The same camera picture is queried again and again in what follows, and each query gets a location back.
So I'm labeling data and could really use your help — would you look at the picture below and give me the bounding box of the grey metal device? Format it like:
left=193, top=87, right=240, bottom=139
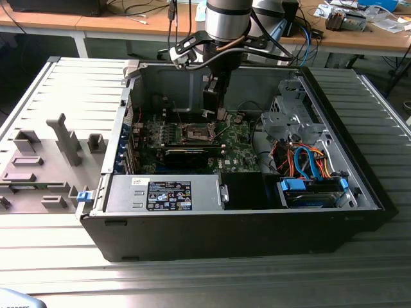
left=324, top=8, right=369, bottom=32

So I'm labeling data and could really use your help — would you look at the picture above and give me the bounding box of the grey parts rack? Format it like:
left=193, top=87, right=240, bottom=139
left=0, top=112, right=109, bottom=214

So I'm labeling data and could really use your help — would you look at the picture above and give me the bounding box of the black graphics card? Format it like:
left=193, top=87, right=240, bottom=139
left=163, top=147, right=209, bottom=169

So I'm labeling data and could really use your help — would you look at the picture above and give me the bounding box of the pale grey rounded device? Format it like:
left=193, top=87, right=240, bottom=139
left=0, top=287, right=44, bottom=308

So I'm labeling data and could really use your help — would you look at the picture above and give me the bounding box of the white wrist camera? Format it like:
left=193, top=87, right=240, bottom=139
left=169, top=30, right=200, bottom=70

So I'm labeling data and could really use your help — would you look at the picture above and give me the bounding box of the metal socket cover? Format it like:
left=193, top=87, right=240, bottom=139
left=207, top=118, right=229, bottom=139

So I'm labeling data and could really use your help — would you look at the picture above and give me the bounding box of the grey power supply unit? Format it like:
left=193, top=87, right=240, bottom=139
left=104, top=175, right=224, bottom=213

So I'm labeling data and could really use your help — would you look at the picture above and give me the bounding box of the grey metal drive cage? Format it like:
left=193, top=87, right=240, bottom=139
left=259, top=78, right=335, bottom=145

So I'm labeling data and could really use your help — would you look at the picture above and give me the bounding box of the metal locking lever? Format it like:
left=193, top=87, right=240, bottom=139
left=172, top=101, right=186, bottom=128
left=213, top=124, right=234, bottom=142

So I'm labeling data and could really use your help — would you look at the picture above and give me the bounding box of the CPU socket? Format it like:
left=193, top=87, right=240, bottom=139
left=181, top=123, right=211, bottom=144

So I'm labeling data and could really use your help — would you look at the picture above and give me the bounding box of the white printed leaflet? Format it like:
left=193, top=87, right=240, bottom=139
left=313, top=3, right=331, bottom=19

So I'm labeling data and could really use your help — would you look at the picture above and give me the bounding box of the orange wire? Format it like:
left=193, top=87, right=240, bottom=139
left=275, top=146, right=295, bottom=173
left=316, top=147, right=331, bottom=179

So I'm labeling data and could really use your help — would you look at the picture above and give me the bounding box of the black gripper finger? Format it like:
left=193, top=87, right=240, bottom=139
left=221, top=74, right=231, bottom=109
left=201, top=75, right=226, bottom=117

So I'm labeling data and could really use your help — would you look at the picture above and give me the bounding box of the black PC case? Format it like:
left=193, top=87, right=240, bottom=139
left=75, top=56, right=399, bottom=262

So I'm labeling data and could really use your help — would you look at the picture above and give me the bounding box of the black monitor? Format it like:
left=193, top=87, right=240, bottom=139
left=6, top=0, right=103, bottom=17

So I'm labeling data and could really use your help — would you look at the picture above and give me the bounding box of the green RAM stick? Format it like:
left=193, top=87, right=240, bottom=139
left=9, top=182, right=67, bottom=191

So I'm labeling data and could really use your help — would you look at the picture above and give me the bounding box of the wooden desk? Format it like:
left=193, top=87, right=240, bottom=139
left=0, top=0, right=206, bottom=58
left=282, top=0, right=411, bottom=70

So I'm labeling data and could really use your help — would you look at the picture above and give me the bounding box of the black plastic shroud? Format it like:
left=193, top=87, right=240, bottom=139
left=221, top=171, right=269, bottom=211

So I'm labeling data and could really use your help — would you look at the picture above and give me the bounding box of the hard disk in blue carrier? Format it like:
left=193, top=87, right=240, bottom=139
left=276, top=176, right=350, bottom=209

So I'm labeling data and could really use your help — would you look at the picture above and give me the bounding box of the green motherboard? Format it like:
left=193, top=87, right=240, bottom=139
left=137, top=110, right=261, bottom=176

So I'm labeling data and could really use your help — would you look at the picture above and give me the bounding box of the clear plastic bag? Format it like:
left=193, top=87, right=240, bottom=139
left=369, top=12, right=411, bottom=33

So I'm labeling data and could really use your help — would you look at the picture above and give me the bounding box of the blue box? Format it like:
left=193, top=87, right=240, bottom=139
left=358, top=0, right=401, bottom=12

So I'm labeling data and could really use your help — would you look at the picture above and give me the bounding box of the blue wire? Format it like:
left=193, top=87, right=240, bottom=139
left=292, top=144, right=322, bottom=181

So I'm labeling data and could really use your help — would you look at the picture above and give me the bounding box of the black speaker box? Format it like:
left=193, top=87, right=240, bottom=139
left=281, top=0, right=300, bottom=38

